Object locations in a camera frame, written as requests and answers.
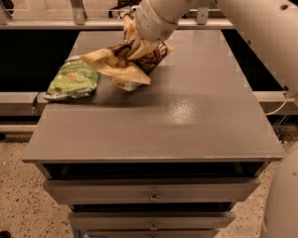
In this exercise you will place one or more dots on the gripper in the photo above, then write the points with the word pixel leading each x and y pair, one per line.
pixel 151 24

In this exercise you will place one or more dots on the brown sea salt chip bag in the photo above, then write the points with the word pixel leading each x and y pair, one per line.
pixel 125 71

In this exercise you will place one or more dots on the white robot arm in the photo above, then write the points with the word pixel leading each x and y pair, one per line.
pixel 270 27

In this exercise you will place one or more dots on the green jalapeno chip bag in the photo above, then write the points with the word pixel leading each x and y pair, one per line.
pixel 75 79

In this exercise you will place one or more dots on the grey drawer cabinet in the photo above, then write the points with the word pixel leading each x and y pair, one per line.
pixel 197 120

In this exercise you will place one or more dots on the upper grey drawer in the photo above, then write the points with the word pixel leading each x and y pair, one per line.
pixel 72 192

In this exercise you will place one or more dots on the grey drawer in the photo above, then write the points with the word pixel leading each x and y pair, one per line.
pixel 151 221
pixel 72 192

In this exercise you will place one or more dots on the lower grey drawer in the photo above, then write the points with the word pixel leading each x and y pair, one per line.
pixel 151 221

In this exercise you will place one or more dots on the metal railing frame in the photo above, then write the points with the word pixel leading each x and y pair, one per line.
pixel 86 15

